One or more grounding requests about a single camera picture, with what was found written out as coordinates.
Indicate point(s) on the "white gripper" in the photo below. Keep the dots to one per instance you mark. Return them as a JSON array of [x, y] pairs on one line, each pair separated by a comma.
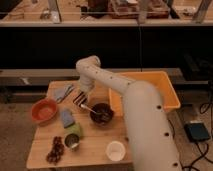
[[85, 87]]

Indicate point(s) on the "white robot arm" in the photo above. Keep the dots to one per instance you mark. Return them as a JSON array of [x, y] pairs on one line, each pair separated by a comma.
[[150, 140]]

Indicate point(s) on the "metal cup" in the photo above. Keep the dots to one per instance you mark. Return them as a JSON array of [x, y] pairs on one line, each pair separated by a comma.
[[72, 141]]

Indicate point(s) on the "white paper cup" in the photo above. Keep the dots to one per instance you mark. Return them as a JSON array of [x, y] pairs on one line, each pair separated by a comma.
[[115, 151]]

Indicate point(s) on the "metal spoon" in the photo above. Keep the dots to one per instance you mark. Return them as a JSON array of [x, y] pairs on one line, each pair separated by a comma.
[[87, 108]]

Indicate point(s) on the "grey blue scissors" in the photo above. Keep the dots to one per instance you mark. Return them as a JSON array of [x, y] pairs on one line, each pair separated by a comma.
[[61, 93]]

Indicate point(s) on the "dark brown bowl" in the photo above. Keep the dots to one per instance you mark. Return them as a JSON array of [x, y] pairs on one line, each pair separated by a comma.
[[101, 114]]

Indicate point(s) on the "blue sponge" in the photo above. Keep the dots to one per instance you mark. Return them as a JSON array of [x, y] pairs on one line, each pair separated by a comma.
[[66, 118]]

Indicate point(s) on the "green cloth piece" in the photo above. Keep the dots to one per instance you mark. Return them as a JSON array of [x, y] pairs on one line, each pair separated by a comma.
[[75, 129]]

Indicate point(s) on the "orange plastic bowl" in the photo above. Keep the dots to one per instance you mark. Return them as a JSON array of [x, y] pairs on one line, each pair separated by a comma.
[[43, 111]]

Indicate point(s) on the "wooden table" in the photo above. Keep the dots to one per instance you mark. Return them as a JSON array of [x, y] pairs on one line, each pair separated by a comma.
[[91, 153]]

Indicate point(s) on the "dark grape bunch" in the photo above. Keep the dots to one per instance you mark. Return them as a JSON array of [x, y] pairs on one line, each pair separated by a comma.
[[54, 156]]

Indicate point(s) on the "yellow plastic bin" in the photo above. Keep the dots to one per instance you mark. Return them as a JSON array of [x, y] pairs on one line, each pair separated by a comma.
[[159, 79]]

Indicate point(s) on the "black foot pedal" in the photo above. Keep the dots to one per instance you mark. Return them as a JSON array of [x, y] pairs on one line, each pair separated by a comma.
[[196, 132]]

